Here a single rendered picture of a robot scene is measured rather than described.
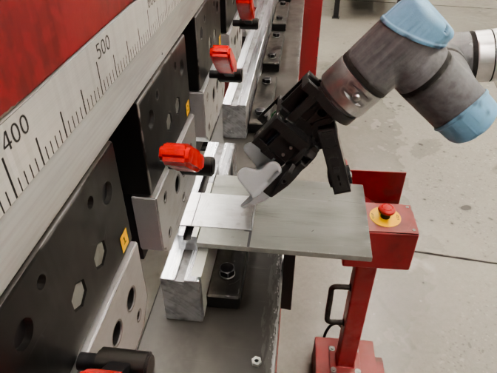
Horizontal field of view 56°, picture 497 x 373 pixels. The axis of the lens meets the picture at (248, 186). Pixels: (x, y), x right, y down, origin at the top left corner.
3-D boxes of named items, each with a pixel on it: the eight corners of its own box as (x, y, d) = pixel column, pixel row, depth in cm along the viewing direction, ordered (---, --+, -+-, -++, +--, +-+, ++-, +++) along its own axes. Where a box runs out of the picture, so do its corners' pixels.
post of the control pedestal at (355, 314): (353, 368, 150) (382, 248, 118) (336, 367, 151) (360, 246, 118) (352, 354, 155) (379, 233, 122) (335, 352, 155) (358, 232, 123)
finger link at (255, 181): (218, 188, 70) (258, 143, 67) (248, 210, 72) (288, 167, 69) (217, 197, 67) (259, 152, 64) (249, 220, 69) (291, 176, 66)
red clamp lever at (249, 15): (254, -8, 65) (259, 20, 75) (225, -10, 65) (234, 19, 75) (254, 4, 65) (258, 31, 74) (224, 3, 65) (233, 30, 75)
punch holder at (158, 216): (166, 264, 43) (141, 103, 33) (78, 257, 44) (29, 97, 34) (198, 172, 55) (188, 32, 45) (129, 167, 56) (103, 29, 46)
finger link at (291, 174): (260, 180, 70) (299, 138, 67) (269, 188, 70) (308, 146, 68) (262, 195, 65) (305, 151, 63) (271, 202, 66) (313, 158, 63)
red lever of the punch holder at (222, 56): (234, 42, 49) (243, 70, 59) (196, 41, 49) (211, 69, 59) (233, 59, 49) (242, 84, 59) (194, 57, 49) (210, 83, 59)
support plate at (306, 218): (371, 262, 69) (372, 257, 68) (196, 247, 71) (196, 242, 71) (362, 189, 83) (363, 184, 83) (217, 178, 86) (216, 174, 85)
